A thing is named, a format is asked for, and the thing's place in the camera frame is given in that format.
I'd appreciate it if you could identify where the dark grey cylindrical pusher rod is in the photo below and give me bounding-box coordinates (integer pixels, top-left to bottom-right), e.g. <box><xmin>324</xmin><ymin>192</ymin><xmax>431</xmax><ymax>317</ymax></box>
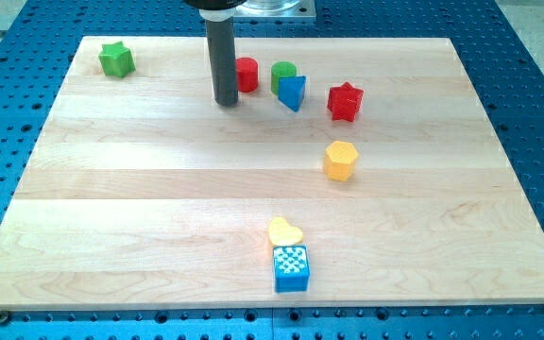
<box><xmin>205</xmin><ymin>18</ymin><xmax>238</xmax><ymax>107</ymax></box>

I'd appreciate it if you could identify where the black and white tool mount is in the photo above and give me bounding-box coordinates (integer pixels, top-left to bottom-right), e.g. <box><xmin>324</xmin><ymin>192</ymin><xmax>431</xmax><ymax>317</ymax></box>
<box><xmin>184</xmin><ymin>0</ymin><xmax>246</xmax><ymax>22</ymax></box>

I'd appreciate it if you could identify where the green cylinder block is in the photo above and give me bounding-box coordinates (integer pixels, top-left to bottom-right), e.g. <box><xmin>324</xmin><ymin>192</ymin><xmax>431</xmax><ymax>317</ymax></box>
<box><xmin>270</xmin><ymin>60</ymin><xmax>297</xmax><ymax>94</ymax></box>

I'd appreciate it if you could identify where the green star block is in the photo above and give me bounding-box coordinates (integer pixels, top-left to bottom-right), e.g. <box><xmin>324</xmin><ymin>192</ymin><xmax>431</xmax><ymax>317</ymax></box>
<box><xmin>98</xmin><ymin>42</ymin><xmax>136</xmax><ymax>78</ymax></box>

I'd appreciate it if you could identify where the red star block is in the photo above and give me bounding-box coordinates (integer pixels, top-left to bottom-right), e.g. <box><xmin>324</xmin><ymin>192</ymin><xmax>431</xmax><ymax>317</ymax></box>
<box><xmin>327</xmin><ymin>82</ymin><xmax>365</xmax><ymax>122</ymax></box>

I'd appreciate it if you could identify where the red cylinder block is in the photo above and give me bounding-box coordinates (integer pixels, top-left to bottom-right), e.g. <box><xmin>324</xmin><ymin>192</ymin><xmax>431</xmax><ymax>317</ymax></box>
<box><xmin>235</xmin><ymin>57</ymin><xmax>259</xmax><ymax>93</ymax></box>

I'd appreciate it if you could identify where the blue triangle block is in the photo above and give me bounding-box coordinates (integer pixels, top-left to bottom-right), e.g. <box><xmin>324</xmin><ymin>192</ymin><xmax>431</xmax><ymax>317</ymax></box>
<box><xmin>278</xmin><ymin>76</ymin><xmax>307</xmax><ymax>111</ymax></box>

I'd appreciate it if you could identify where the yellow hexagon block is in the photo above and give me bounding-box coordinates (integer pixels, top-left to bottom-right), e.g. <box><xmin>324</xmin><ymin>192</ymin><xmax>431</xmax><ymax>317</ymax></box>
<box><xmin>323</xmin><ymin>141</ymin><xmax>359</xmax><ymax>181</ymax></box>

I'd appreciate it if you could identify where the light wooden board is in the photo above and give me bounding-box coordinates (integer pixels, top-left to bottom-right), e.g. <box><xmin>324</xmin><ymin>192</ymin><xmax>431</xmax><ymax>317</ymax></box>
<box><xmin>0</xmin><ymin>36</ymin><xmax>544</xmax><ymax>311</ymax></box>

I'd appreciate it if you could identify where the yellow heart block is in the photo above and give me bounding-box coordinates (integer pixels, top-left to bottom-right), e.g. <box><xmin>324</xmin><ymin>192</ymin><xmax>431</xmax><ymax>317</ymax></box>
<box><xmin>267</xmin><ymin>216</ymin><xmax>303</xmax><ymax>247</ymax></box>

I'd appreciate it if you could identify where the blue cube block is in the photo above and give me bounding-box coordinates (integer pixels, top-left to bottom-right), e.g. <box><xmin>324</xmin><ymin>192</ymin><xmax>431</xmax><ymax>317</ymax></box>
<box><xmin>272</xmin><ymin>245</ymin><xmax>310</xmax><ymax>293</ymax></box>

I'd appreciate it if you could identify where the clear acrylic robot base plate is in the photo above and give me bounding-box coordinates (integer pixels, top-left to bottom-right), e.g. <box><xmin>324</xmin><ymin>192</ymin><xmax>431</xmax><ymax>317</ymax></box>
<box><xmin>234</xmin><ymin>0</ymin><xmax>316</xmax><ymax>23</ymax></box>

